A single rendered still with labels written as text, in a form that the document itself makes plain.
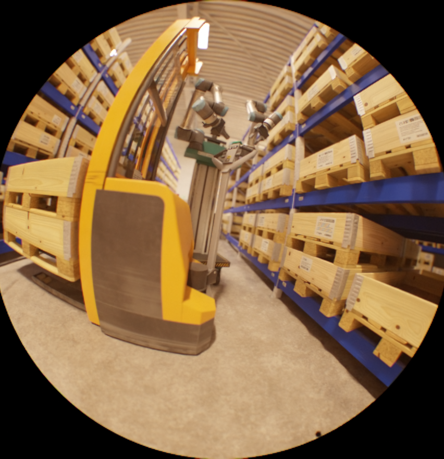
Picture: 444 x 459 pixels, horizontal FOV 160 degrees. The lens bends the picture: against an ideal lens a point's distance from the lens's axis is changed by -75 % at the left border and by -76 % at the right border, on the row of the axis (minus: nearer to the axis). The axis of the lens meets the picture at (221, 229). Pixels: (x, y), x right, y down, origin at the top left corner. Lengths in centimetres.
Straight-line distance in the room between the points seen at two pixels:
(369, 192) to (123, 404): 164
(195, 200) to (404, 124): 202
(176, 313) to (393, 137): 146
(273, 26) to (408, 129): 671
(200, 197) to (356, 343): 200
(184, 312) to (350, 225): 104
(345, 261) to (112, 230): 125
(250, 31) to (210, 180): 663
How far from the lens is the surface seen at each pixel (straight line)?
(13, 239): 193
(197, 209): 190
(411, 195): 101
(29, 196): 138
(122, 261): 76
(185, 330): 85
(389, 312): 94
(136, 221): 69
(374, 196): 110
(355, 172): 118
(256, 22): 752
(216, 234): 112
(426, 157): 99
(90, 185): 91
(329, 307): 116
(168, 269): 69
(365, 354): 112
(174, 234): 65
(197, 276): 102
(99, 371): 96
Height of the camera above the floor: 78
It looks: 4 degrees down
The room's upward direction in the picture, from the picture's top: 9 degrees clockwise
